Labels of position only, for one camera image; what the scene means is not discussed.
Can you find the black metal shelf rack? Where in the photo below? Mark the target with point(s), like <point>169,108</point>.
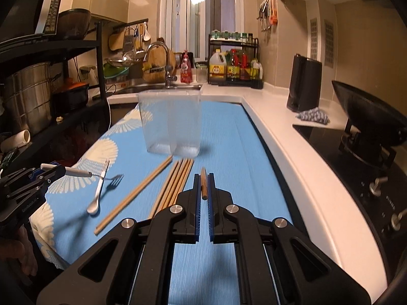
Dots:
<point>47,45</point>

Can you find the black spice rack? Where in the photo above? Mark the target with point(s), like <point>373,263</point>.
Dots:
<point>258,84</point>

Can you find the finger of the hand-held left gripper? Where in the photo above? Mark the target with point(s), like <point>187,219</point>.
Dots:
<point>35,188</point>
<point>58,169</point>

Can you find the metal stove knob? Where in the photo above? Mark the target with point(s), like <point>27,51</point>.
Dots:
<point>376,187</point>
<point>399,220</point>

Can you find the hanging wooden cutting board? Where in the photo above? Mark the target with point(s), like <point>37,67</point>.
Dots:
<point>116,41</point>

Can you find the black microwave oven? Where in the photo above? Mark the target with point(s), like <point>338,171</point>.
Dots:
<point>19,9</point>

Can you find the steel stockpot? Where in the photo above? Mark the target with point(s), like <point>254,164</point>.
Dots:
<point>28,98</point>

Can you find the round wooden cutting board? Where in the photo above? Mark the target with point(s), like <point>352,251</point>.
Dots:
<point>155,60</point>

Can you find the white paper roll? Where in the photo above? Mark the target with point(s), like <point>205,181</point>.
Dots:
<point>17,139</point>

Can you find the green basin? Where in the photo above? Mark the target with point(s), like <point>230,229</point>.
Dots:
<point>116,71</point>

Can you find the red dish soap bottle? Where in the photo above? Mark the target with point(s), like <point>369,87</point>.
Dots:
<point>186,71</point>

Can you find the dark sauce bottle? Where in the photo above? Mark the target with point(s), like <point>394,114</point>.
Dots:
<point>232,68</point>

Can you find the chrome faucet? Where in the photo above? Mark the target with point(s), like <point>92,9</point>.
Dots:
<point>167,73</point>

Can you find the orange kitchen brush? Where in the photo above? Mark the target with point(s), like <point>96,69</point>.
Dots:
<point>274,14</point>

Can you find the white window frame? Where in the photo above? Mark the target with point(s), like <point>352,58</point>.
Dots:
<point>168,12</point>

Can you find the dark electric kettle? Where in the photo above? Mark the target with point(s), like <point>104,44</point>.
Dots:
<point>303,82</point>

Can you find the wall outlet with plug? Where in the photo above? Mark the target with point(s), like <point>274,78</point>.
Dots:
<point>88,72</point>

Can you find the metal grater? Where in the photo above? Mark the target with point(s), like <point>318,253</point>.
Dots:
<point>127,41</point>

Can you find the wall vent grille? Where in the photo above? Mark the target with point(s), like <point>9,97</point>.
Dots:
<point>314,38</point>
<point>329,43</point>

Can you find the dark round bowl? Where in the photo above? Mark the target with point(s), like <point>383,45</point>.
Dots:
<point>73,23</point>

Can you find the black hanging rail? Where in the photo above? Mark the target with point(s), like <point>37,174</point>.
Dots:
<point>130,23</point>

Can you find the glass jar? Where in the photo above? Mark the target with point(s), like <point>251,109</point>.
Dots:
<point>201,74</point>

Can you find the steel sink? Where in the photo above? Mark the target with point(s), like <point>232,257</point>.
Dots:
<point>143,89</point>

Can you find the row of spice jars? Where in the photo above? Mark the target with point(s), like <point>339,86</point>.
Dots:
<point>232,35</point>

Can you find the black wok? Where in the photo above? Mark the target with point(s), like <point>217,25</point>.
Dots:
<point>368,114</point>

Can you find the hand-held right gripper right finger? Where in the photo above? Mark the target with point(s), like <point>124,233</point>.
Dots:
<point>210,206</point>

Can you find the black burner grate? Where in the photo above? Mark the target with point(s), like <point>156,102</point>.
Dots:
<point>359,148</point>

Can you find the red label sauce bottle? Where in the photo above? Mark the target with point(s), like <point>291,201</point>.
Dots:
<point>244,68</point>

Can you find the clear plastic container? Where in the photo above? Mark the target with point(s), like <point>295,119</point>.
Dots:
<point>171,124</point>

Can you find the kitchen scissors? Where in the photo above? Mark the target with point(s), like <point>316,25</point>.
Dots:
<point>262,17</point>

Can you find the white ladle spoon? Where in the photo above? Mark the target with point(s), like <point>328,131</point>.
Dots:
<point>146,33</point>

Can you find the small bottle with pale top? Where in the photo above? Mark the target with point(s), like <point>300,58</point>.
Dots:
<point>259,71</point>

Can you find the yellow-green bottle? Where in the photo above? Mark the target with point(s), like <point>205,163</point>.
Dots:
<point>253,68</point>

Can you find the steel bowl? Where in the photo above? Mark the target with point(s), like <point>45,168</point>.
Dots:
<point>122,61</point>

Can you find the wooden chopstick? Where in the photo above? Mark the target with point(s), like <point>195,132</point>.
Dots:
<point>182,181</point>
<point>170,187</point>
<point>163,190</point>
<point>133,197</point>
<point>176,185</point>
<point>204,184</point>

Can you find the blue cloth with white fans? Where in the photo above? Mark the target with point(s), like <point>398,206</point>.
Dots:
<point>235,152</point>

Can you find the black pot with orange lid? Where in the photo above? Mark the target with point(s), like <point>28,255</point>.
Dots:
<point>71,97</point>

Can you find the black glass gas stove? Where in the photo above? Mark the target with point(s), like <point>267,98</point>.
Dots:
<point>334,159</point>

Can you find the yellow oil jug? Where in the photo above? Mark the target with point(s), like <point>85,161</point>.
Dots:
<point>217,70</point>

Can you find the checked dish cloth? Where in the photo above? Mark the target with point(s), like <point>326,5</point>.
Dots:
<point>313,116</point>

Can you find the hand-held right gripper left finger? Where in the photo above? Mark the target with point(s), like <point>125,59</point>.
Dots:
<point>197,206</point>

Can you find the person's left hand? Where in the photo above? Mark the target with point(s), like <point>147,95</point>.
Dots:
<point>22,254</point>

